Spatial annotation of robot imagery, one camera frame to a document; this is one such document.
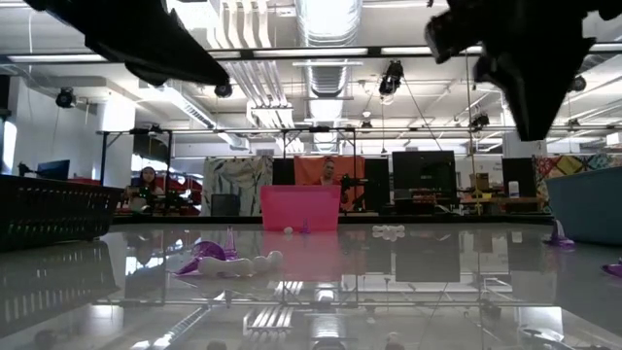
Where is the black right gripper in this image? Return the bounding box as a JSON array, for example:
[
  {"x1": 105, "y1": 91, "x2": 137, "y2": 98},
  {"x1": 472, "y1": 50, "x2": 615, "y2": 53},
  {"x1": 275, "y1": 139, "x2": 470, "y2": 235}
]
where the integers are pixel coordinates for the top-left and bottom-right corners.
[{"x1": 446, "y1": 0, "x2": 622, "y2": 142}]

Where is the silver round air duct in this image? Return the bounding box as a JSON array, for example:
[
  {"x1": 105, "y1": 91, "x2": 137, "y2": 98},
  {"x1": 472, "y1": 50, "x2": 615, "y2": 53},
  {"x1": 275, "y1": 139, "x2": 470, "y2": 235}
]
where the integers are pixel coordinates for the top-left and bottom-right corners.
[
  {"x1": 294, "y1": 0, "x2": 364, "y2": 157},
  {"x1": 580, "y1": 51, "x2": 622, "y2": 75}
]

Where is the small black monitor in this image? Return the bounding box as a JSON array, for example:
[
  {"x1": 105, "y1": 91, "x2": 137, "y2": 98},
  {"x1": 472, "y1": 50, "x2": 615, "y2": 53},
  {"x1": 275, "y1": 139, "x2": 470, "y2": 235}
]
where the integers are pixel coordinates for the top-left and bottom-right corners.
[
  {"x1": 36, "y1": 158, "x2": 71, "y2": 182},
  {"x1": 501, "y1": 157, "x2": 537, "y2": 198}
]

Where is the black speaker box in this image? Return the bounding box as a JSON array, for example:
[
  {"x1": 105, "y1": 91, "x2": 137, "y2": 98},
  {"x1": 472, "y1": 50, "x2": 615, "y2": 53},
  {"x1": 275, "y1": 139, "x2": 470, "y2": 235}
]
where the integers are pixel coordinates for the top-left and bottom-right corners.
[{"x1": 210, "y1": 193, "x2": 241, "y2": 218}]

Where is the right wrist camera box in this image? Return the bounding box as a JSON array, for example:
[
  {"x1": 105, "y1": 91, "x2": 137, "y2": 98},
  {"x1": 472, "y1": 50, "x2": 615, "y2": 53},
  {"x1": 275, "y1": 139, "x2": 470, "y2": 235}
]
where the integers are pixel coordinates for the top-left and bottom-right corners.
[{"x1": 424, "y1": 8, "x2": 487, "y2": 65}]

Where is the thin hanging cable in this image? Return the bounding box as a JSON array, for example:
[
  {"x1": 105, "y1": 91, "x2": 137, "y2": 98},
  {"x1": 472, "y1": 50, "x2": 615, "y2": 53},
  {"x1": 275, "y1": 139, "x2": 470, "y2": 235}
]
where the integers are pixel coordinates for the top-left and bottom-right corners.
[{"x1": 464, "y1": 51, "x2": 476, "y2": 216}]

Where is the white building column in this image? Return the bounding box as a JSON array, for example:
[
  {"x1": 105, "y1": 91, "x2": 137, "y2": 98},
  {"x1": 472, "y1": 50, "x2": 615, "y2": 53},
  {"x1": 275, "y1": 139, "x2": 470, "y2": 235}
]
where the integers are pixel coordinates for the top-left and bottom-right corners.
[{"x1": 501, "y1": 129, "x2": 549, "y2": 159}]

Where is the person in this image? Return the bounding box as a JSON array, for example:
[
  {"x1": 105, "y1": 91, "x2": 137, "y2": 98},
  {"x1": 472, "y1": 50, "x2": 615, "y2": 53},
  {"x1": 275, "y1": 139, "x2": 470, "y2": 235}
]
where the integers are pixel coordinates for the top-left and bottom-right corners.
[
  {"x1": 123, "y1": 165, "x2": 164, "y2": 213},
  {"x1": 318, "y1": 157, "x2": 341, "y2": 187}
]

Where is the white rectangular air duct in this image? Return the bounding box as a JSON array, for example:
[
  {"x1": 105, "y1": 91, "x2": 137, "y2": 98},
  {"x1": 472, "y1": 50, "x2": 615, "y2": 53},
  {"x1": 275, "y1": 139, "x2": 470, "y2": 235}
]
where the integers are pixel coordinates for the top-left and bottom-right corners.
[{"x1": 139, "y1": 80, "x2": 250, "y2": 152}]

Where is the large black monitor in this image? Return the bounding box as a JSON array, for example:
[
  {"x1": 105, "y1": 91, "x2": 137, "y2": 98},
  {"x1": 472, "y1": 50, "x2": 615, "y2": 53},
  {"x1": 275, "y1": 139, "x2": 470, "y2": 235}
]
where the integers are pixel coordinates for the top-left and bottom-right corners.
[{"x1": 392, "y1": 150, "x2": 459, "y2": 201}]

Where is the pink plastic bin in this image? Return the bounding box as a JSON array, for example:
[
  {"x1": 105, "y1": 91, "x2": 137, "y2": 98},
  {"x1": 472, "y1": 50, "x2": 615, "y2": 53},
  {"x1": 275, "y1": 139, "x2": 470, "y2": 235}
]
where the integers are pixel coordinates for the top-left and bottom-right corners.
[{"x1": 259, "y1": 184, "x2": 343, "y2": 232}]

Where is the brown cardboard box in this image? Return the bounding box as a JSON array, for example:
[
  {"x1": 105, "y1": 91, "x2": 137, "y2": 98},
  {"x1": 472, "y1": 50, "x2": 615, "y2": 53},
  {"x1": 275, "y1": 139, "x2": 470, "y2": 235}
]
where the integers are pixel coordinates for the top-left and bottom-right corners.
[{"x1": 468, "y1": 172, "x2": 491, "y2": 192}]

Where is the overhead beam with light strips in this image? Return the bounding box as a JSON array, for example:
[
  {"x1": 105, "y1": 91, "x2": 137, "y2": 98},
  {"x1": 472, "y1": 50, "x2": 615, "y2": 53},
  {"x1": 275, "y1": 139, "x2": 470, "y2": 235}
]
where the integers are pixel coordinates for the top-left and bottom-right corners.
[{"x1": 0, "y1": 43, "x2": 622, "y2": 63}]

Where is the black divider panel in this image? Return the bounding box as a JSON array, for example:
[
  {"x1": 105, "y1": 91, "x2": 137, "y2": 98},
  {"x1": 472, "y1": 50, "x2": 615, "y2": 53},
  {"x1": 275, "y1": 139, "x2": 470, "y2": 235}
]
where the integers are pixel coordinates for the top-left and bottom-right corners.
[
  {"x1": 363, "y1": 157, "x2": 391, "y2": 214},
  {"x1": 271, "y1": 157, "x2": 296, "y2": 187}
]

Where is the floral patterned panel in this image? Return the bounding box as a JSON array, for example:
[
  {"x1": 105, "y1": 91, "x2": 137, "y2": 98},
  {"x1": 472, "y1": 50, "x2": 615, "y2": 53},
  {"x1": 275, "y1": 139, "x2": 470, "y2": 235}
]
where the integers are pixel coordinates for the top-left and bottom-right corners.
[{"x1": 201, "y1": 156, "x2": 274, "y2": 218}]

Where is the colourful patchwork quilt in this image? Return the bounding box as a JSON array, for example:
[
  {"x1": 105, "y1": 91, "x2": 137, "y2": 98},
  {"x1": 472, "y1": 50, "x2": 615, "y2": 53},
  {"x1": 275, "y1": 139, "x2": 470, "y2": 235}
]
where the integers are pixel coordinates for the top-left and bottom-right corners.
[{"x1": 533, "y1": 154, "x2": 622, "y2": 195}]

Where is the orange cloth panel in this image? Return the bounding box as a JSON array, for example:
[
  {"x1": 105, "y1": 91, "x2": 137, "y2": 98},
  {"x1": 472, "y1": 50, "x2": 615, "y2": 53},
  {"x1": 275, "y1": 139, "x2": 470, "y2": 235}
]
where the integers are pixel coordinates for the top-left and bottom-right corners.
[{"x1": 293, "y1": 155, "x2": 366, "y2": 192}]

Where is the black mesh basket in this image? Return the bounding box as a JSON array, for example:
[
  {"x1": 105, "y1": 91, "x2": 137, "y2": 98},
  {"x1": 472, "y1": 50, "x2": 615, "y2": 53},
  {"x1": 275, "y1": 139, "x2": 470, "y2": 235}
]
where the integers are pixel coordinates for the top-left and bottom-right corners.
[{"x1": 0, "y1": 173, "x2": 123, "y2": 253}]

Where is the blue plastic bin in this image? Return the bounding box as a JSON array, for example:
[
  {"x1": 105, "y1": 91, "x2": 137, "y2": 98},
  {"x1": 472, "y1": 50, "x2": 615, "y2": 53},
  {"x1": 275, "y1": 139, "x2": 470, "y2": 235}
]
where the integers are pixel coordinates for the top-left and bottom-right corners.
[{"x1": 543, "y1": 166, "x2": 622, "y2": 246}]

